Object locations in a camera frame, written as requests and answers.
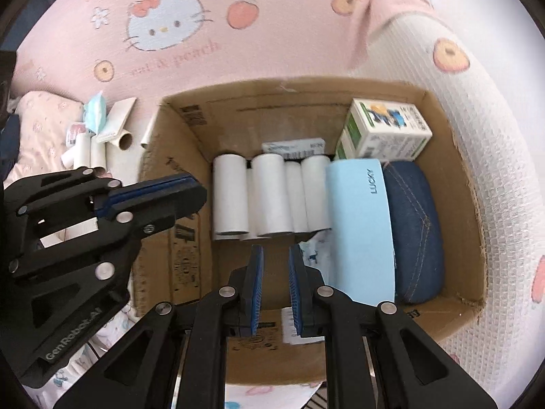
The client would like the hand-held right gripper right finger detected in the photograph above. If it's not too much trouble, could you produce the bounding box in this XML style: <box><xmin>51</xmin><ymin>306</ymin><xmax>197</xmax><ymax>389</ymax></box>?
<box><xmin>289</xmin><ymin>245</ymin><xmax>499</xmax><ymax>409</ymax></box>

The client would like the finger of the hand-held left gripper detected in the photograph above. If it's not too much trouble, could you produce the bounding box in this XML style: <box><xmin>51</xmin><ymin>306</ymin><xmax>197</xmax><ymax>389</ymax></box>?
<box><xmin>7</xmin><ymin>181</ymin><xmax>208</xmax><ymax>291</ymax></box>
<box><xmin>3</xmin><ymin>167</ymin><xmax>202</xmax><ymax>219</ymax></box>

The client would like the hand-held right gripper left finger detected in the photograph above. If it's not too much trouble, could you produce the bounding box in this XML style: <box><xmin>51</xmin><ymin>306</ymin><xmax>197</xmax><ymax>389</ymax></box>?
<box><xmin>51</xmin><ymin>245</ymin><xmax>265</xmax><ymax>409</ymax></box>

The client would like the pile of paper tubes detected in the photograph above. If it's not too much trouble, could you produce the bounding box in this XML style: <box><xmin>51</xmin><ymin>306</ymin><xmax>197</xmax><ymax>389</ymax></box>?
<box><xmin>62</xmin><ymin>97</ymin><xmax>160</xmax><ymax>177</ymax></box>

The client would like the brown cardboard box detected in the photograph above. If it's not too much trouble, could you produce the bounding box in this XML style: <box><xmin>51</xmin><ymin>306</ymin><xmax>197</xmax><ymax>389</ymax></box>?
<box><xmin>128</xmin><ymin>77</ymin><xmax>488</xmax><ymax>386</ymax></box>

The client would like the white printed cloth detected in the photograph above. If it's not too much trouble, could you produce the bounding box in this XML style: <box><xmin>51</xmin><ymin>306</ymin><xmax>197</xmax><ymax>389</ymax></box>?
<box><xmin>21</xmin><ymin>300</ymin><xmax>328</xmax><ymax>409</ymax></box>

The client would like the blue printed tissue packet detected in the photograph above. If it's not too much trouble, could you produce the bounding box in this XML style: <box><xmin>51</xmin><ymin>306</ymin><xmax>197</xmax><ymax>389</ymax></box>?
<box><xmin>298</xmin><ymin>230</ymin><xmax>337</xmax><ymax>290</ymax></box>

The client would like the pink white small packet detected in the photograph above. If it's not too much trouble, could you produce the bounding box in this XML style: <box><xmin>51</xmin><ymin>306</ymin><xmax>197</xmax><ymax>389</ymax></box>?
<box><xmin>68</xmin><ymin>121</ymin><xmax>88</xmax><ymax>146</ymax></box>

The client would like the light blue tissue packet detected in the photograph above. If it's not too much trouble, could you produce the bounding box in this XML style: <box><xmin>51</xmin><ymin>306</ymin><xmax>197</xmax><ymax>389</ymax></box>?
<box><xmin>83</xmin><ymin>91</ymin><xmax>109</xmax><ymax>133</ymax></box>

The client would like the light blue case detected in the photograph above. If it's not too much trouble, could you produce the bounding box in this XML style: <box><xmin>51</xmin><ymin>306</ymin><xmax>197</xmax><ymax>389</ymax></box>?
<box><xmin>326</xmin><ymin>158</ymin><xmax>396</xmax><ymax>306</ymax></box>

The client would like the pink floral pillow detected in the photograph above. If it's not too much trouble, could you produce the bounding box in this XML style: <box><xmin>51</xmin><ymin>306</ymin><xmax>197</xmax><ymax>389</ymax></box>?
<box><xmin>4</xmin><ymin>90</ymin><xmax>86</xmax><ymax>188</ymax></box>

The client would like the denim glasses case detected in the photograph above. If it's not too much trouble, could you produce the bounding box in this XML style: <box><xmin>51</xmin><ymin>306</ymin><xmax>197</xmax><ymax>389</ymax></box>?
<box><xmin>381</xmin><ymin>161</ymin><xmax>443</xmax><ymax>305</ymax></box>

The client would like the white labelled box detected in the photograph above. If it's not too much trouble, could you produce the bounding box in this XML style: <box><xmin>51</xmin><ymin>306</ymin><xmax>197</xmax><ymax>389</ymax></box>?
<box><xmin>261</xmin><ymin>137</ymin><xmax>328</xmax><ymax>156</ymax></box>

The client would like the navy garment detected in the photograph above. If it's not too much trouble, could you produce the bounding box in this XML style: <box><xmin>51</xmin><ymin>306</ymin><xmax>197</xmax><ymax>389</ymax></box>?
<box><xmin>0</xmin><ymin>113</ymin><xmax>21</xmax><ymax>180</ymax></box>

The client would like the white green carton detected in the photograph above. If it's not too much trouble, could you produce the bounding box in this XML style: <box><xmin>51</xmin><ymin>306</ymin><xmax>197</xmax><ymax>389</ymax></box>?
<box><xmin>333</xmin><ymin>134</ymin><xmax>362</xmax><ymax>162</ymax></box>
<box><xmin>344</xmin><ymin>98</ymin><xmax>433</xmax><ymax>163</ymax></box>

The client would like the pink white printed mat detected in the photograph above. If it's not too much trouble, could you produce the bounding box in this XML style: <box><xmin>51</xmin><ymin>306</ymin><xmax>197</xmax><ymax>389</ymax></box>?
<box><xmin>9</xmin><ymin>0</ymin><xmax>545</xmax><ymax>409</ymax></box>

